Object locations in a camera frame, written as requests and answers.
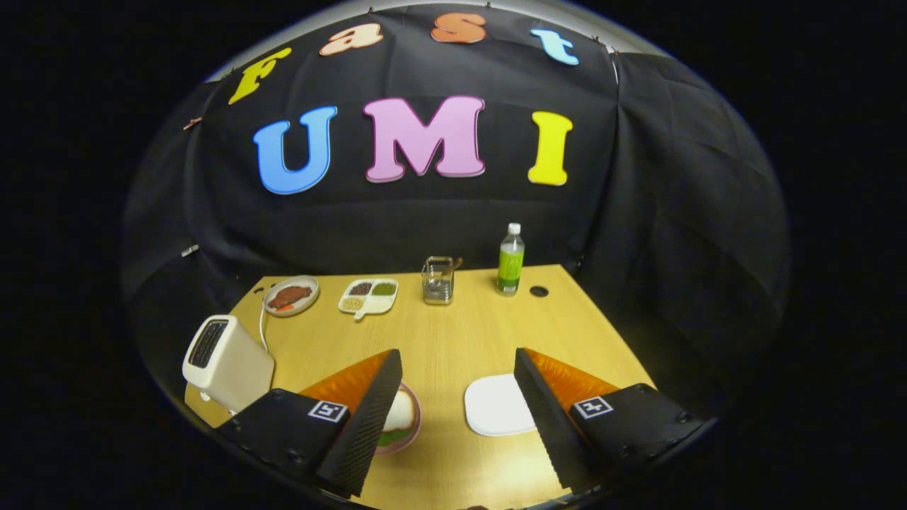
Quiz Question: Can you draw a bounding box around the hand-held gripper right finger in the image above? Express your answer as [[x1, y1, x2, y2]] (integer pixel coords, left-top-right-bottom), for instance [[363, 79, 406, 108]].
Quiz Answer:
[[514, 347, 706, 494]]

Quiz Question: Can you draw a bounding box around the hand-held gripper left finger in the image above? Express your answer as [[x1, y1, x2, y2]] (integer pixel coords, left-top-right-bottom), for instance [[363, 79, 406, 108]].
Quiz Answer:
[[216, 348, 404, 499]]

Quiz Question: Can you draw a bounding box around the plain bread slice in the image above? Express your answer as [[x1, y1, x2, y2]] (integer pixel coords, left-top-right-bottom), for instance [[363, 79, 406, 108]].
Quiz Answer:
[[383, 390, 416, 433]]

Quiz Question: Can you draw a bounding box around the white square plate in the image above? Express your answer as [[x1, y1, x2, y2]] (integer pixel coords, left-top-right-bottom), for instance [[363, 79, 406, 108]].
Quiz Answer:
[[464, 373, 537, 437]]

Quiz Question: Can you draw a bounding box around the pink round plate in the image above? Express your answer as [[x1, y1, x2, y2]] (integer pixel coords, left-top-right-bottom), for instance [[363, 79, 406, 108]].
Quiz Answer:
[[374, 382, 422, 455]]

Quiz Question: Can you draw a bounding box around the white divided condiment dish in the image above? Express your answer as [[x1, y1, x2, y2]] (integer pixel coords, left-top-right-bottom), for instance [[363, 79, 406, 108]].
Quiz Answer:
[[338, 278, 399, 321]]

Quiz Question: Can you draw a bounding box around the white toaster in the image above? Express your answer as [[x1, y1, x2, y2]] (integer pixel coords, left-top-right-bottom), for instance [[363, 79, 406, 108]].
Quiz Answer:
[[182, 314, 276, 415]]

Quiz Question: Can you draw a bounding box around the brown meat steak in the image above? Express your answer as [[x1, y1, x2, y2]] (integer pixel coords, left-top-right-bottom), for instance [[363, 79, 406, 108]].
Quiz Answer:
[[268, 285, 313, 310]]

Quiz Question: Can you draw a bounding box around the beige round plate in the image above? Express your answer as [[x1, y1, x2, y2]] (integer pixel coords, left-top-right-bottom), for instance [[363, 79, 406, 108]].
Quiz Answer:
[[263, 276, 320, 317]]

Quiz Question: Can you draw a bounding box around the green label drink bottle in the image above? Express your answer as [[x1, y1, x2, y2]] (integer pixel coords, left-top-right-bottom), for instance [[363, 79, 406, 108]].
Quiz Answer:
[[496, 223, 526, 296]]

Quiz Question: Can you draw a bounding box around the black backdrop cloth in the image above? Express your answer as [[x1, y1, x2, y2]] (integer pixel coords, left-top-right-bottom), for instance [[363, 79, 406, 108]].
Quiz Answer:
[[120, 4, 791, 419]]

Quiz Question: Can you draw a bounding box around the metal wire utensil holder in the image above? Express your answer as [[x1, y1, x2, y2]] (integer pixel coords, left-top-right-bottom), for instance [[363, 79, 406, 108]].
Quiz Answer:
[[422, 256, 456, 306]]

